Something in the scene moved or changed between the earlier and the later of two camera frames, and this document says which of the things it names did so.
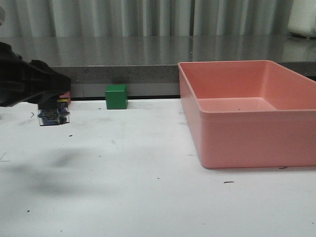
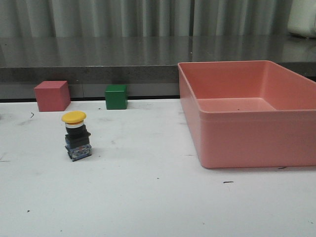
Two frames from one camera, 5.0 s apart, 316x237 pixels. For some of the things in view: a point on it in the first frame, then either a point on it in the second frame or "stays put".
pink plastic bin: x=250 y=113 stays put
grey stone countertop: x=154 y=59 stays put
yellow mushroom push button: x=59 y=114 to x=77 y=138
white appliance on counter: x=302 y=18 stays put
